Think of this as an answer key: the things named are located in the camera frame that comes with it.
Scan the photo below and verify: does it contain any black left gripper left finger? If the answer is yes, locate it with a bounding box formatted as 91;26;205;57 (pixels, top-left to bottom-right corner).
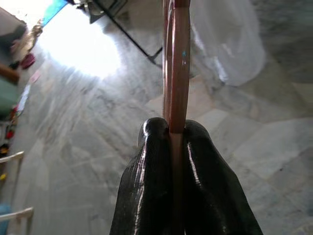
109;117;172;235

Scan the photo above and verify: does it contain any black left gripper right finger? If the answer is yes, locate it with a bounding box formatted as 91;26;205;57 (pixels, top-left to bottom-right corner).
181;119;264;235

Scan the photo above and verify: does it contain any pink clothes hanger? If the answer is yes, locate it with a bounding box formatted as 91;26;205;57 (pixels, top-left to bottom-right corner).
161;0;191;235

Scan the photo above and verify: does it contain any white baby high chair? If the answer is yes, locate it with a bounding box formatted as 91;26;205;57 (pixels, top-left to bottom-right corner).
0;150;34;222

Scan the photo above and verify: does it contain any blue plastic box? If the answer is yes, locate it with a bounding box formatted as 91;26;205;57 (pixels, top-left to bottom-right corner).
0;203;12;235

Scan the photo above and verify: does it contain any white paper sheet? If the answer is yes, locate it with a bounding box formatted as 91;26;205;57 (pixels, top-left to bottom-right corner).
17;84;32;112

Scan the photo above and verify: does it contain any black metal drying rack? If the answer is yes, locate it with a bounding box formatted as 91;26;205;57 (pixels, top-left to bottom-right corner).
73;0;164;66

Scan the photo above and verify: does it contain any green bin white lid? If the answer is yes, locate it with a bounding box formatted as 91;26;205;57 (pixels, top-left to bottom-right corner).
0;75;20;119

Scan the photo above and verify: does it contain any red cloth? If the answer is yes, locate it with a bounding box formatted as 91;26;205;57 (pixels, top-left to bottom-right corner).
21;52;36;70

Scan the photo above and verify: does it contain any beige floor cloth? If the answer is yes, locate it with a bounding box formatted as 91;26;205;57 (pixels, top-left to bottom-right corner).
11;22;45;53

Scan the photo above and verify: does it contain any blue floor mat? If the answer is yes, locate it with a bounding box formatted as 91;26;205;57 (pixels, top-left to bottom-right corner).
43;0;74;26

